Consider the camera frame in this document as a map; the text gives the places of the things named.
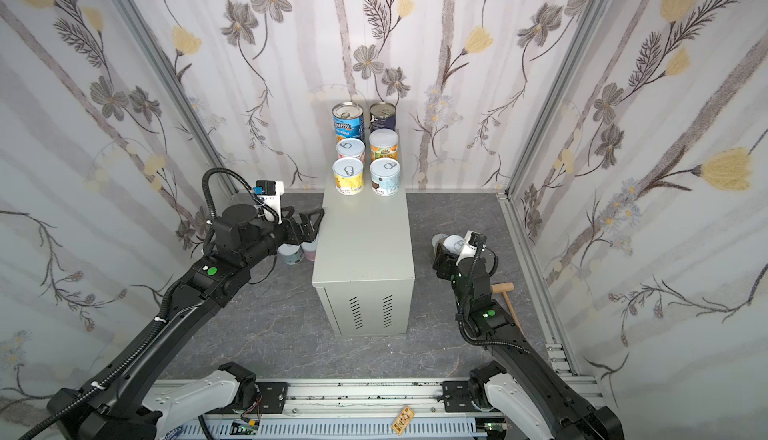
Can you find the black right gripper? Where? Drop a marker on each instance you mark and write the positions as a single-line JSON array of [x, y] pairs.
[[447, 258]]

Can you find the white-lid teal can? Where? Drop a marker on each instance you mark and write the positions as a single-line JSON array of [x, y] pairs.
[[290, 254]]

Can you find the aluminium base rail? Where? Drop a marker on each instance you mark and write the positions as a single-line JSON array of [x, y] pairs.
[[227, 395]]

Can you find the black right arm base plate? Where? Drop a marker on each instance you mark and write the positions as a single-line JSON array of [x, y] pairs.
[[457, 397]]

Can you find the grey metal cabinet box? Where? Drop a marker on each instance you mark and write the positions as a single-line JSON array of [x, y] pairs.
[[364, 270]]

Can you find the white-lid green label can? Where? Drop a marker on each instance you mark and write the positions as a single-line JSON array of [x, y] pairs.
[[452, 243]]

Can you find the white-lid pink can front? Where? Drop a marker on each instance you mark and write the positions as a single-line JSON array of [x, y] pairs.
[[351, 148]]

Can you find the white cable duct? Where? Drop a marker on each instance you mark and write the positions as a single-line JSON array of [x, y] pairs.
[[351, 428]]

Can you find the small orange tag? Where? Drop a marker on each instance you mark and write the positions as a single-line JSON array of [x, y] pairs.
[[403, 420]]

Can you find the blue label soup can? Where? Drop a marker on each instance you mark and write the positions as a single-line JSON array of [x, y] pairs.
[[348, 119]]

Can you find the white-lid yellow can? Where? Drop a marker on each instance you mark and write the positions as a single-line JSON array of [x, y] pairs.
[[348, 175]]

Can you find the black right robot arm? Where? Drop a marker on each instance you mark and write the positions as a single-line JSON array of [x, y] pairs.
[[518, 382]]

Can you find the left corner wall post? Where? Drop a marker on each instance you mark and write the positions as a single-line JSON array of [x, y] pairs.
[[176, 122]]

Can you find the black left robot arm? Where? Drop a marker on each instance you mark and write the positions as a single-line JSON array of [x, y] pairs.
[[244, 230]]

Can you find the white-lid pink can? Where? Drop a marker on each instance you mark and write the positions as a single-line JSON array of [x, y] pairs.
[[309, 250], [351, 148]]

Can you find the dark can with gold lid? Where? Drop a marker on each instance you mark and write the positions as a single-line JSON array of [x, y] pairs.
[[382, 116]]

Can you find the green orange label can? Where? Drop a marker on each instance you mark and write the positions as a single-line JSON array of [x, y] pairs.
[[384, 143]]

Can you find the wooden mallet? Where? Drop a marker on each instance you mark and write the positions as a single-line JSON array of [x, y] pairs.
[[504, 289]]

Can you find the white-lid grey can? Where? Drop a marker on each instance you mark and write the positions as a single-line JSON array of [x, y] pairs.
[[385, 176]]

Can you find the aluminium corner wall post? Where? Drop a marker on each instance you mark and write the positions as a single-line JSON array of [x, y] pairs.
[[592, 16]]

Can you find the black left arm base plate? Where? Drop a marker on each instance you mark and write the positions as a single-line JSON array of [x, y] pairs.
[[272, 398]]

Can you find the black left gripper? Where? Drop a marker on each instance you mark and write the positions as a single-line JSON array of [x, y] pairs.
[[302, 227]]

